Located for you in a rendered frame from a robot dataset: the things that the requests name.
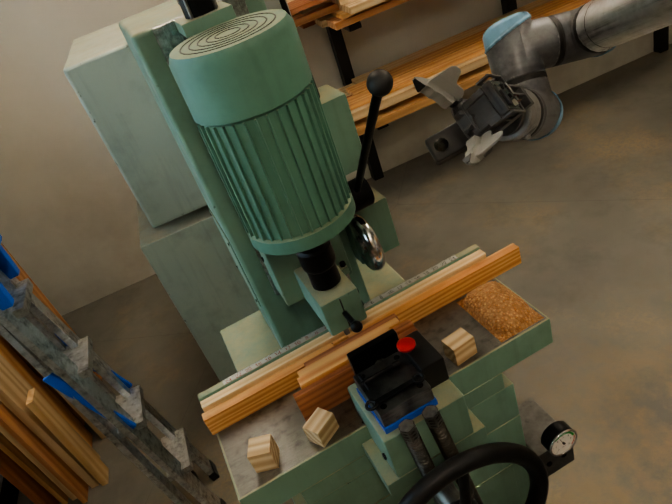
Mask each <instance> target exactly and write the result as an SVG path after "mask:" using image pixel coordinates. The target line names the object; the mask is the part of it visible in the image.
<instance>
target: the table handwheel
mask: <svg viewBox="0 0 672 504"><path fill-rule="evenodd" d="M497 463H514V464H518V465H520V466H522V467H523V468H525V469H526V471H527V472H528V475H529V480H530V486H529V492H528V496H527V499H526V502H525V504H546V500H547V496H548V490H549V479H548V473H547V469H546V467H545V465H544V463H543V461H542V459H541V458H540V457H539V456H538V455H537V454H536V453H535V452H534V451H533V450H531V449H529V448H527V447H526V446H523V445H520V444H517V443H510V442H494V443H488V444H483V445H479V446H476V447H473V448H470V449H468V450H465V451H463V452H461V453H458V454H456V455H454V456H452V457H451V458H449V459H447V460H445V461H444V462H442V463H441V464H439V465H438V466H436V467H435V468H433V469H432V470H431V471H429V472H428V473H427V474H426V475H424V476H423V477H422V478H421V479H420V480H419V481H418V482H417V483H416V484H415V485H414V486H413V487H412V488H411V489H410V490H409V491H408V492H407V493H406V494H405V495H404V497H403V498H402V499H401V500H400V502H399V503H398V504H427V503H428V502H429V501H430V500H431V499H432V498H433V497H435V496H436V497H435V498H436V500H437V501H438V503H439V504H478V503H477V501H476V500H475V499H474V498H472V497H471V492H470V472H472V471H474V470H476V469H479V468H481V467H484V466H488V465H492V464H497ZM457 479H458V483H459V491H458V489H457V488H456V487H455V485H454V484H453V483H452V482H454V481H455V480H457Z"/></svg>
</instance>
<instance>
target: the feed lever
mask: <svg viewBox="0 0 672 504"><path fill-rule="evenodd" d="M366 85H367V89H368V91H369V92H370V93H371V94H372V97H371V102H370V107H369V113H368V118H367V123H366V128H365V133H364V138H363V143H362V148H361V153H360V158H359V164H358V169H357V174H356V178H354V179H352V180H350V181H348V185H349V188H350V190H351V193H352V196H353V199H354V202H355V206H356V210H355V213H357V212H359V211H360V210H362V209H364V208H366V207H368V206H370V205H372V204H374V201H375V198H374V194H373V191H372V189H371V187H370V185H369V183H368V182H367V180H366V179H365V178H364V174H365V170H366V166H367V161H368V157H369V153H370V148H371V144H372V139H373V135H374V131H375V126H376V122H377V117H378V113H379V109H380V104H381V100H382V97H383V96H386V95H387V94H389V93H390V91H391V90H392V87H393V78H392V76H391V74H390V73H389V72H388V71H386V70H384V69H376V70H374V71H372V72H371V73H370V74H369V76H368V77H367V81H366Z"/></svg>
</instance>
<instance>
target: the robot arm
mask: <svg viewBox="0 0 672 504"><path fill-rule="evenodd" d="M531 17H532V16H531V14H529V13H528V12H526V11H523V12H518V13H515V14H512V15H509V16H507V17H505V18H503V19H501V20H499V21H497V22H496V23H494V24H493V25H491V26H490V27H489V28H488V29H487V30H486V31H485V32H484V34H483V38H482V39H483V44H484V48H485V54H486V56H487V59H488V63H489V66H490V70H491V73H492V74H486V75H485V76H484V77H482V78H481V79H480V80H479V81H478V82H477V83H476V86H481V88H479V89H478V90H477V91H476V92H474V93H473V94H472V95H471V96H470V98H469V99H463V98H462V97H463V95H464V90H463V88H462V87H460V86H459V85H458V84H457V81H458V79H459V76H460V74H461V70H460V68H458V67H457V66H450V67H448V68H446V69H445V70H443V71H442V72H440V73H438V74H437V75H435V76H434V77H432V78H430V79H426V78H423V77H414V78H413V79H412V81H413V84H414V86H415V89H416V91H417V92H418V93H422V94H424V95H425V96H426V97H427V98H429V99H432V100H434V101H435V102H437V103H438V104H439V105H440V106H441V107H442V108H444V109H447V108H448V107H451V108H453V109H452V110H451V113H452V116H453V118H454V119H455V121H456V122H455V123H453V124H452V125H450V126H448V127H446V128H444V129H443V130H441V131H439V132H437V133H436V134H434V135H432V136H430V137H429V138H427V139H426V140H425V144H426V147H427V149H428V150H429V152H430V154H431V156H432V157H433V159H434V161H435V162H436V164H437V165H441V164H443V163H445V162H446V161H448V160H450V159H452V158H454V157H455V156H457V155H459V154H461V153H463V152H464V151H466V150H467V152H466V153H465V158H464V159H463V160H462V161H463V162H464V163H465V164H467V165H476V164H477V163H478V162H480V161H481V160H482V159H483V158H485V157H486V156H487V155H489V154H490V153H491V151H492V149H493V146H494V145H495V144H496V143H497V142H498V141H502V142H503V141H519V140H530V141H534V140H539V139H542V138H544V137H546V136H548V135H550V134H552V133H553V132H554V131H555V130H556V129H557V128H558V126H559V125H560V123H561V121H562V118H563V105H562V102H561V100H560V98H559V97H558V95H557V94H556V93H555V92H553V91H552V90H551V87H550V83H549V80H548V76H547V73H546V70H545V69H547V68H551V67H555V66H559V65H563V64H567V63H571V62H575V61H578V60H582V59H586V58H590V57H598V56H602V55H604V54H606V53H608V52H610V51H612V50H613V49H614V48H615V47H616V46H617V45H620V44H622V43H625V42H628V41H630V40H633V39H635V38H638V37H641V36H643V35H646V34H649V33H651V32H654V31H656V30H659V29H662V28H664V27H667V26H669V25H672V0H591V1H589V2H587V3H585V4H583V5H581V6H580V7H578V8H576V9H573V10H570V11H566V12H562V13H558V14H554V15H550V16H546V17H541V18H537V19H533V20H531ZM489 77H492V78H493V79H492V80H491V81H490V80H488V81H487V82H486V83H483V82H484V81H486V80H487V79H488V78H489Z"/></svg>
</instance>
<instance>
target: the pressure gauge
mask: <svg viewBox="0 0 672 504"><path fill-rule="evenodd" d="M577 437H578V435H577V432H576V431H575V430H573V429H572V428H571V427H570V426H569V425H568V424H567V423H566V422H565V421H556V422H553V423H552V424H550V425H549V426H548V427H547V428H546V429H545V430H544V432H543V434H542V436H541V444H542V445H543V446H544V447H545V448H546V449H547V450H548V451H549V452H550V454H551V455H552V456H555V457H559V456H562V455H564V454H566V453H567V452H569V451H570V450H571V449H572V448H573V446H574V445H575V443H576V441H577ZM559 439H560V440H561V441H562V442H565V443H566V444H565V445H563V444H562V442H561V441H560V440H559Z"/></svg>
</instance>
